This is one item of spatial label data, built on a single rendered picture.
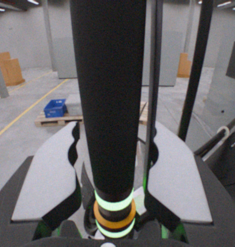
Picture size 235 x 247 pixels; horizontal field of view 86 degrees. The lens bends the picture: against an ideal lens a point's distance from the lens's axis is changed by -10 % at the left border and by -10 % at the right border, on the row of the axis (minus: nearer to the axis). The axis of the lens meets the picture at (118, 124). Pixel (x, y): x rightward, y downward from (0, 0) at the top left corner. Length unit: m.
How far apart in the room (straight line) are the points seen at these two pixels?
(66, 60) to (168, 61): 4.64
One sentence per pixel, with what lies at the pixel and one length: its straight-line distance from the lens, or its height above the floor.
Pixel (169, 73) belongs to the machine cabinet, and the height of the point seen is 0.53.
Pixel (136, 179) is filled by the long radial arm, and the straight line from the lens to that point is 0.57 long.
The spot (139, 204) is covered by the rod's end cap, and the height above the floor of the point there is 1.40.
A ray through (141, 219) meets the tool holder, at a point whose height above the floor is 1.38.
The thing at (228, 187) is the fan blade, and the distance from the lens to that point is 0.22.
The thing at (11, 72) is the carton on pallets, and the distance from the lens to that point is 8.34.
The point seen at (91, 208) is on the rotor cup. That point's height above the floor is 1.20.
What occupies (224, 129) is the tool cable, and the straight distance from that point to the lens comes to 0.38.
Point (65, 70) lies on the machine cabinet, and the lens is 7.66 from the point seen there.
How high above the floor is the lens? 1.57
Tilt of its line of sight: 31 degrees down
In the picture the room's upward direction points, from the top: straight up
